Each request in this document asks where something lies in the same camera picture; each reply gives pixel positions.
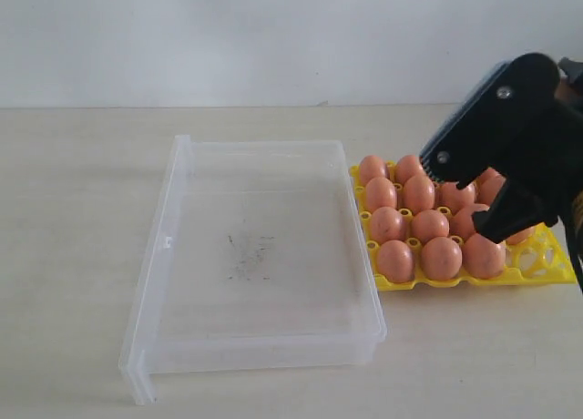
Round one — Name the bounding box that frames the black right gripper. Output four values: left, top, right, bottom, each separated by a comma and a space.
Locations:
471, 101, 582, 243

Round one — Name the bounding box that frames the brown egg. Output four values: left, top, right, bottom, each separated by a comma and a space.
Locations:
364, 177, 398, 212
439, 182, 476, 215
450, 203, 489, 240
506, 226, 536, 246
476, 168, 500, 185
462, 233, 506, 280
402, 174, 435, 215
476, 176, 506, 206
421, 237, 463, 281
410, 209, 450, 243
369, 207, 406, 245

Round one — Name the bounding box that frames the yellow plastic egg tray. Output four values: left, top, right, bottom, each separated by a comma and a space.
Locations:
349, 165, 577, 291

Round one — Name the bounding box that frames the brown egg placed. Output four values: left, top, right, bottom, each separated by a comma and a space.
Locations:
394, 155, 425, 185
358, 155, 388, 186

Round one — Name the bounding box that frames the clear plastic container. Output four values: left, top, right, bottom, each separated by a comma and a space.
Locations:
118, 135, 387, 405

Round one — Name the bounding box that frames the brown egg corner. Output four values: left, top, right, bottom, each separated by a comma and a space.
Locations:
376, 240, 414, 283

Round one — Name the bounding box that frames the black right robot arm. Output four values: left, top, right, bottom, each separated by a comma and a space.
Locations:
474, 57, 582, 283

